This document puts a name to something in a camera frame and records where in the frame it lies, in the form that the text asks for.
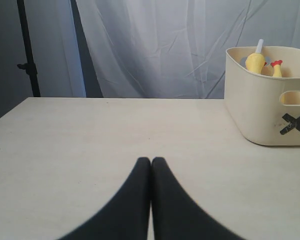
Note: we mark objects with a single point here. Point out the cream bin marked X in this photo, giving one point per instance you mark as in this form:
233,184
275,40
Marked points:
266,109

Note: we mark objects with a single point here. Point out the headless yellow rubber chicken body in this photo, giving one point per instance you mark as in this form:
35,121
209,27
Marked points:
277,71

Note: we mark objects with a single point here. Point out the black light stand pole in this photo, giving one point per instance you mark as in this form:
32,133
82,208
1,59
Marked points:
30,66

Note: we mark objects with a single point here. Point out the white backdrop curtain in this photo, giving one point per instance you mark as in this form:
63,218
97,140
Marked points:
134,48

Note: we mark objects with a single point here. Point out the severed chicken head with tube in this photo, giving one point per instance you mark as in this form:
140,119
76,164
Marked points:
256,61

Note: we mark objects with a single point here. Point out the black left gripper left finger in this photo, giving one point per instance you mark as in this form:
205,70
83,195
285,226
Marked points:
126,215

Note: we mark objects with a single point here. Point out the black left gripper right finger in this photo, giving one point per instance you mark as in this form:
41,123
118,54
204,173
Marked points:
175,214

